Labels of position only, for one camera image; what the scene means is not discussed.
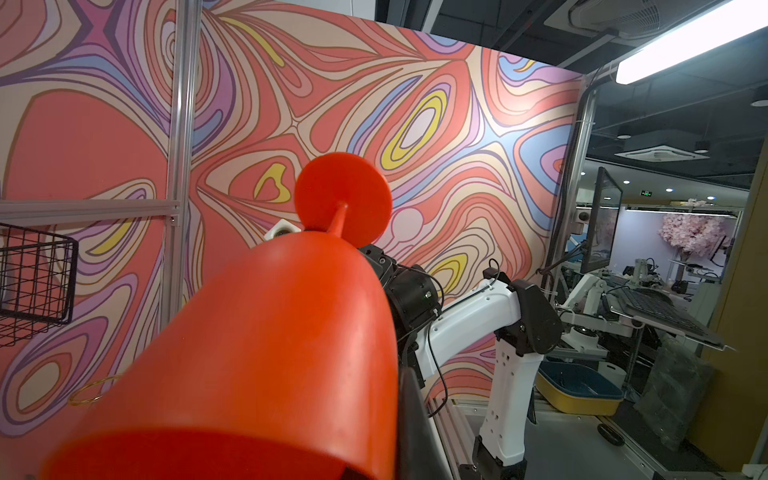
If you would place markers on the red wine glass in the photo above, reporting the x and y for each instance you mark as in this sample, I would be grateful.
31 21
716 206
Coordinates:
284 366

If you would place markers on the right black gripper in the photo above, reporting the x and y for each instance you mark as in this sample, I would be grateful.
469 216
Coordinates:
415 297

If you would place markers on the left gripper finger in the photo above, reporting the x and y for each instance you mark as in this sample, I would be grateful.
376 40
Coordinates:
419 454

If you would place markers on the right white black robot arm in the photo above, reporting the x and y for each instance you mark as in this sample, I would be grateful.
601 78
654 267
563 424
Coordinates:
525 327

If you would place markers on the blue yellow tray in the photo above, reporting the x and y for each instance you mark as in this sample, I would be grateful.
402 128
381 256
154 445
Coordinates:
577 390

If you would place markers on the pink blossom tree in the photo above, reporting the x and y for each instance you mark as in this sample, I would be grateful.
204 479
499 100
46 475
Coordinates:
693 235

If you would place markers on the ceiling light tube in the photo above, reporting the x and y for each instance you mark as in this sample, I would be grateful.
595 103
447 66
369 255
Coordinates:
727 22

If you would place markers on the back black wire basket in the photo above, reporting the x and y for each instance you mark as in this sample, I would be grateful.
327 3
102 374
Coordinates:
38 282

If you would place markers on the computer monitor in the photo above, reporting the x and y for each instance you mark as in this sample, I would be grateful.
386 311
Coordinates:
605 211

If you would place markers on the black keyboard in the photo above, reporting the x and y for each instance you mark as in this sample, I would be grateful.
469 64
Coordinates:
649 307

